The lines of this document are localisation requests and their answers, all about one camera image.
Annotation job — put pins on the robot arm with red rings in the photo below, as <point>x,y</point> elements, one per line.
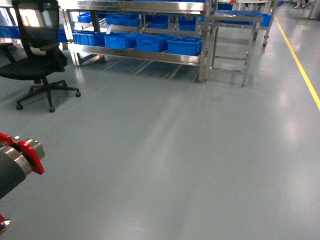
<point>18,158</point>

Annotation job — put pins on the empty blue bin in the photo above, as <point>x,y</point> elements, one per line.
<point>153,43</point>

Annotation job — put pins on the blue bin with red bags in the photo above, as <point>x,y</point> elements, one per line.
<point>189,46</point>

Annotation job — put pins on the stainless steel shelf rack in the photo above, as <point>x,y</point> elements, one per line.
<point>82,53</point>

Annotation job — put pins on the blue bin leftmost bottom shelf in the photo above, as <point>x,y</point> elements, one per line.
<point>89,38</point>

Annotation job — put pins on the small stainless steel table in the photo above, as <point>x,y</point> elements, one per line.
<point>223,17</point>

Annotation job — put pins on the black office chair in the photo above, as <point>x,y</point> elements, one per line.
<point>38,25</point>

